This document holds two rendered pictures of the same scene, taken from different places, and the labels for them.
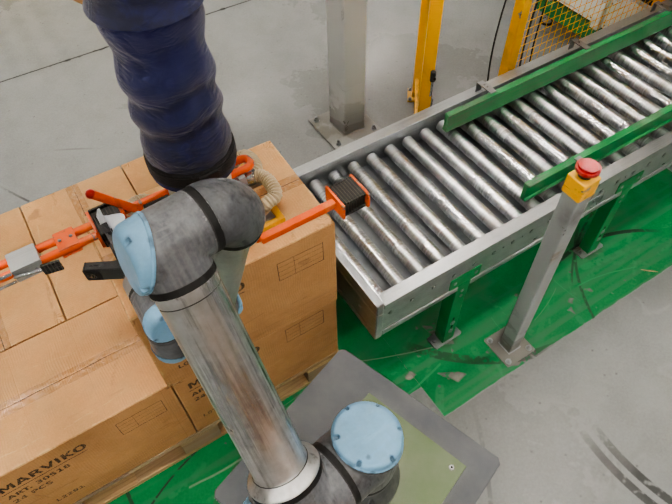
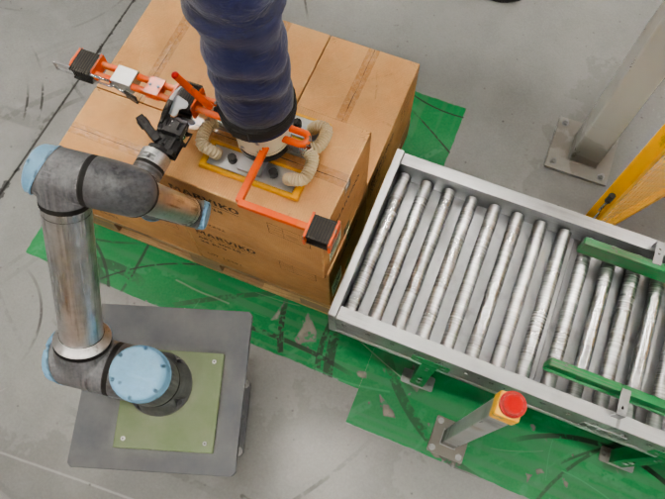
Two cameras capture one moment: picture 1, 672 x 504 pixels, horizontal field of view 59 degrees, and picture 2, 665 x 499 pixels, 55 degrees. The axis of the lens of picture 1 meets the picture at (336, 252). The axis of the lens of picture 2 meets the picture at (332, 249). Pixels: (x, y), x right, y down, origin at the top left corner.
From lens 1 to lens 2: 1.04 m
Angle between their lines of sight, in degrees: 30
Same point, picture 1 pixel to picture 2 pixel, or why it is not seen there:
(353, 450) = (118, 370)
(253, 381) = (67, 284)
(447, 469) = (201, 442)
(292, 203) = (318, 194)
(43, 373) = (138, 138)
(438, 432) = (228, 420)
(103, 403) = not seen: hidden behind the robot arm
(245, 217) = (107, 204)
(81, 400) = not seen: hidden behind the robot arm
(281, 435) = (73, 322)
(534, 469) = not seen: outside the picture
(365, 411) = (151, 360)
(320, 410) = (194, 330)
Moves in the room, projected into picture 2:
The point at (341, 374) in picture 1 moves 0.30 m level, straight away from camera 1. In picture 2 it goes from (231, 326) to (307, 272)
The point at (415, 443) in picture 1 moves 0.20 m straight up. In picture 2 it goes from (206, 408) to (192, 399)
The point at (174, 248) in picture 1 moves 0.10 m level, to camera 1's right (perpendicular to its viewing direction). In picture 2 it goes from (47, 187) to (69, 222)
